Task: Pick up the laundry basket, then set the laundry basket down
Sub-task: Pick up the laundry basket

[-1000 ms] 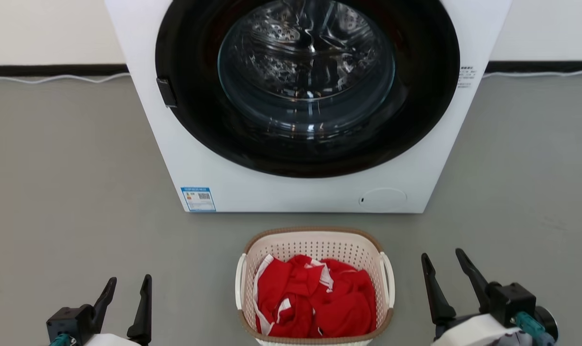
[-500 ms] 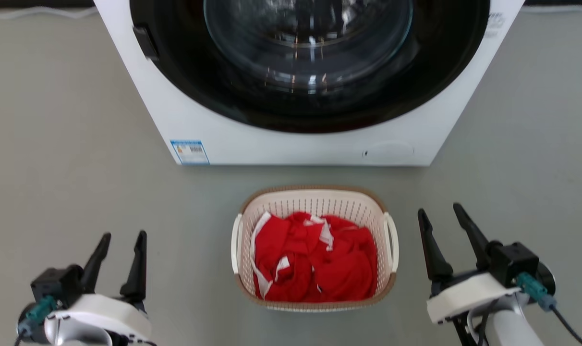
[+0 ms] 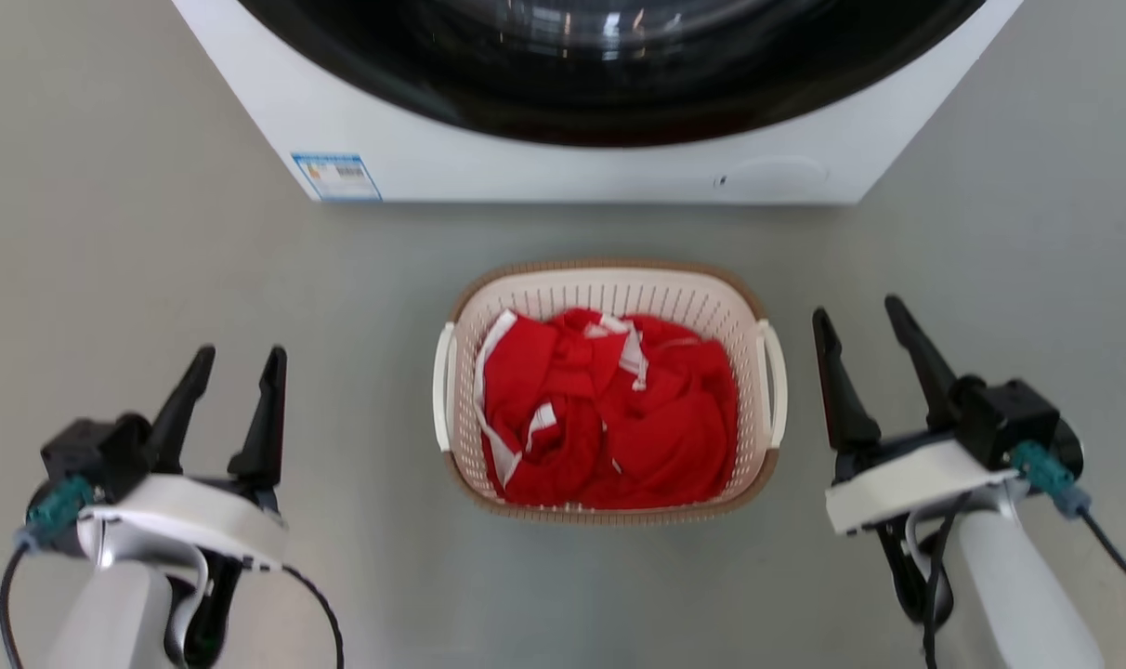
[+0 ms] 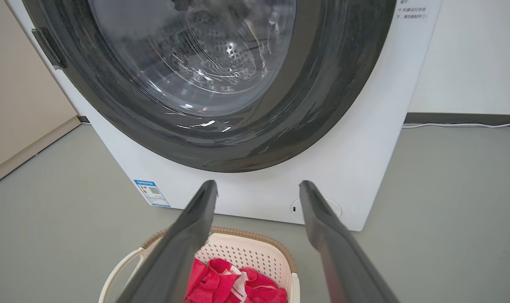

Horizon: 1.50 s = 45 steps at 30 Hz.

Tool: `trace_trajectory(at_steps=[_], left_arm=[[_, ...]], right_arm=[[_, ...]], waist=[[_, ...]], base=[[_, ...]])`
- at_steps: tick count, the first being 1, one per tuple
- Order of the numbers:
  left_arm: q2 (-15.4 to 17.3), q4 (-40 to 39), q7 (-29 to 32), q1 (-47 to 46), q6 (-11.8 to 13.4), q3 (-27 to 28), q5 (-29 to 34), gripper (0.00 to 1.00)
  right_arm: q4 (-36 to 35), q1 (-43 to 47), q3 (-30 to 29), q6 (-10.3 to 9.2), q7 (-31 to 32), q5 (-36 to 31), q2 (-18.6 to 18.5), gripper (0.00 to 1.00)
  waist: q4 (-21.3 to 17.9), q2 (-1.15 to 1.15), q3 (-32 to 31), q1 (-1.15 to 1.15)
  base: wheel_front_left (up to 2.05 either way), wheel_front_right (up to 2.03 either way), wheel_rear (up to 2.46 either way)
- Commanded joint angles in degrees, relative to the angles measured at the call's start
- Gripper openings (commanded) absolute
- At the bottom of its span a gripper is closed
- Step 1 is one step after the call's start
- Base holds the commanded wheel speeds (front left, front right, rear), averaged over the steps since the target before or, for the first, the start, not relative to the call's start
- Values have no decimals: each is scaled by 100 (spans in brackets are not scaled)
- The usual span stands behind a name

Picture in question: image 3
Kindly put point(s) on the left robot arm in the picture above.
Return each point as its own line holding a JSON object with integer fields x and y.
{"x": 117, "y": 613}

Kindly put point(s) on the red and white garment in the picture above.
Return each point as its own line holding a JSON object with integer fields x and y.
{"x": 665, "y": 427}

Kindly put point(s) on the black round washer door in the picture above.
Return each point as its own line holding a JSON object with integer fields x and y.
{"x": 489, "y": 93}

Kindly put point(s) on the beige plastic laundry basket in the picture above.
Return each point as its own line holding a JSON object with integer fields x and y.
{"x": 619, "y": 290}

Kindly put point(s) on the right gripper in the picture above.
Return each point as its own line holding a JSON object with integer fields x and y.
{"x": 916, "y": 483}

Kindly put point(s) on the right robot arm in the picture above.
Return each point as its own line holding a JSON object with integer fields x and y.
{"x": 1018, "y": 595}

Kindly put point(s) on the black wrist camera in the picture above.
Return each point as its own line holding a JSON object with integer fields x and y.
{"x": 1014, "y": 413}
{"x": 89, "y": 455}

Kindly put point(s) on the round white filter cover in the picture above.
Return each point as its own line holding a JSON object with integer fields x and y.
{"x": 777, "y": 175}

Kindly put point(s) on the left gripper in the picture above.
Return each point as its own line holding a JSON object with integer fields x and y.
{"x": 187, "y": 511}

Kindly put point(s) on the white front-load washing machine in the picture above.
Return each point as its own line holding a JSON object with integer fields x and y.
{"x": 526, "y": 172}

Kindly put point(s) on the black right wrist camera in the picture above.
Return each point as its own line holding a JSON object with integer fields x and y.
{"x": 1014, "y": 413}

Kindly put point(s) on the blue energy label sticker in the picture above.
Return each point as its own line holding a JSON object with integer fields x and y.
{"x": 337, "y": 177}

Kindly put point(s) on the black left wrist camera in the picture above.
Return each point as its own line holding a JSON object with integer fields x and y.
{"x": 89, "y": 455}

